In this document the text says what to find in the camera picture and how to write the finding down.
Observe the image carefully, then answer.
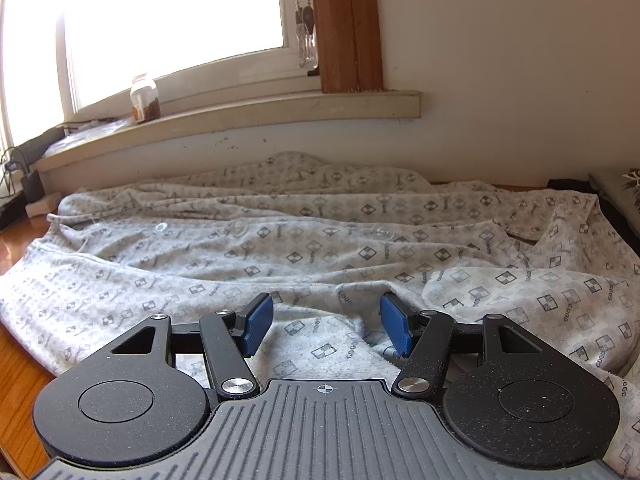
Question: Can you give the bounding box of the grey patterned pajama top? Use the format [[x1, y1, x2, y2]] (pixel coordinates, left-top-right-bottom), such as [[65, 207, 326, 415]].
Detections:
[[0, 151, 640, 480]]

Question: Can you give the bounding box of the wooden window trim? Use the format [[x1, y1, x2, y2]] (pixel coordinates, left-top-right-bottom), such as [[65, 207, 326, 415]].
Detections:
[[309, 0, 386, 95]]

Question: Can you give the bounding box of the black folded garment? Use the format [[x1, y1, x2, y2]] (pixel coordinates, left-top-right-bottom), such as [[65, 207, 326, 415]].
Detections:
[[546, 176, 640, 251]]

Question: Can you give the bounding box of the grey printed t-shirt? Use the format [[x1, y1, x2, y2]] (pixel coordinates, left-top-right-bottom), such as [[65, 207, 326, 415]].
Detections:
[[587, 166, 640, 198]]

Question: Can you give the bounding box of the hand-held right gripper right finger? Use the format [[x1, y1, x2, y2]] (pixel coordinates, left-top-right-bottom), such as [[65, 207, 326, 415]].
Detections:
[[379, 292, 542, 404]]

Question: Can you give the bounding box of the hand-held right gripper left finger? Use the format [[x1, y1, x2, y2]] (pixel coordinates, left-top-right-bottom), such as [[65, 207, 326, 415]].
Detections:
[[110, 292, 275, 403]]

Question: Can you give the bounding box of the white framed window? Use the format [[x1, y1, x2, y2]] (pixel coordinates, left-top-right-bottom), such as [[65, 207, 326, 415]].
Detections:
[[0, 0, 313, 153]]

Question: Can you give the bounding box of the window blind cord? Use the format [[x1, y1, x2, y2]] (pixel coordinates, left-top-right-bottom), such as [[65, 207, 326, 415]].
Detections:
[[292, 0, 321, 72]]

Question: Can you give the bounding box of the glass jar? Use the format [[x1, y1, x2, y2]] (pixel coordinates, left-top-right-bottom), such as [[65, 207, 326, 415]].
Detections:
[[129, 73, 162, 126]]

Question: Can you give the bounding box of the beige window sill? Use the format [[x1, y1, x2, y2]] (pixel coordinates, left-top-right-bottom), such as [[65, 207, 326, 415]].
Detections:
[[31, 90, 422, 175]]

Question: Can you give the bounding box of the black power adapter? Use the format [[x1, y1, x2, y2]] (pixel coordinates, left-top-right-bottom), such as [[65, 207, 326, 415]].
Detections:
[[21, 169, 45, 202]]

